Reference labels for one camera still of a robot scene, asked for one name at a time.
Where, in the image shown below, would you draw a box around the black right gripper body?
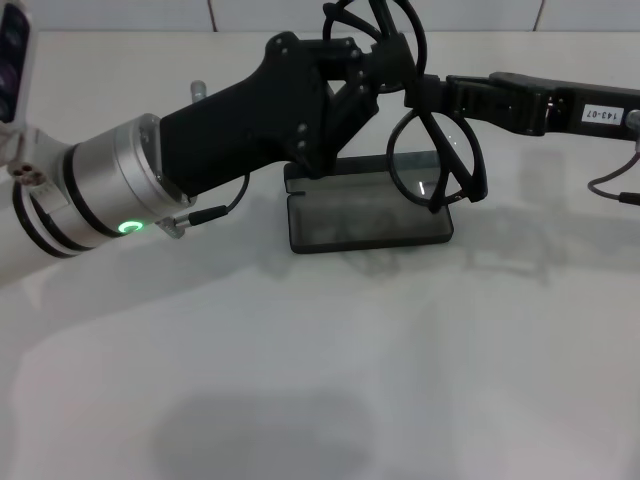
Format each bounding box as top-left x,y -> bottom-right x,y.
543,81 -> 640,145

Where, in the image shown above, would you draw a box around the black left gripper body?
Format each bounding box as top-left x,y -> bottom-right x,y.
159,31 -> 379,199

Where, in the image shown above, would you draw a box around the black round glasses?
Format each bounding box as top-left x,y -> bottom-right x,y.
322,0 -> 487,215

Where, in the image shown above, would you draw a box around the black glasses case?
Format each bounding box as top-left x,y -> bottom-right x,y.
283,152 -> 455,255

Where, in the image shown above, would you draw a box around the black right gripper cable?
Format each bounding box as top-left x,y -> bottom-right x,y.
587,144 -> 640,204

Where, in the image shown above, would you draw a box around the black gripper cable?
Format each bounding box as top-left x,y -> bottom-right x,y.
158,172 -> 251,240
587,144 -> 640,204

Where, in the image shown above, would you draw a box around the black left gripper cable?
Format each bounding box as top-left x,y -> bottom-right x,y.
158,172 -> 251,240

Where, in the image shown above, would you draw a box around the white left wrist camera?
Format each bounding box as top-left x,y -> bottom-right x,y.
0,0 -> 37,129

